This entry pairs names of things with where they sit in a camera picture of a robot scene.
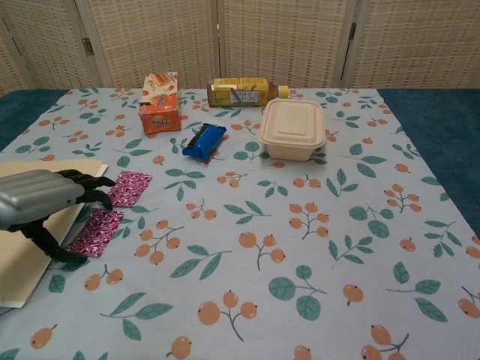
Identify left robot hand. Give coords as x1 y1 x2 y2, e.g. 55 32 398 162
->
0 169 116 264

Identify pink patterned packet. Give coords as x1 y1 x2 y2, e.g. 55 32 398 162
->
66 208 125 259
107 170 154 209

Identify cream notebook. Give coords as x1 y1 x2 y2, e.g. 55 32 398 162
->
0 159 109 309

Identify woven folding screen panel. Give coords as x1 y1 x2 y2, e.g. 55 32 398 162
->
73 0 227 91
216 0 363 91
339 0 480 91
0 16 37 98
0 0 112 91

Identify orange biscuit box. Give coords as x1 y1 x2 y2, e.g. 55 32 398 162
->
137 70 183 135

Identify blue snack packet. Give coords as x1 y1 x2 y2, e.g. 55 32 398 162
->
181 122 228 161

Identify yellow label tea bottle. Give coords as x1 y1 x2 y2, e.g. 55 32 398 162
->
206 77 290 109

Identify floral tablecloth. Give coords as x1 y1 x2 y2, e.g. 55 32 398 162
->
0 87 480 360

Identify beige lidded lunch box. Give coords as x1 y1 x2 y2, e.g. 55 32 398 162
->
258 97 326 161

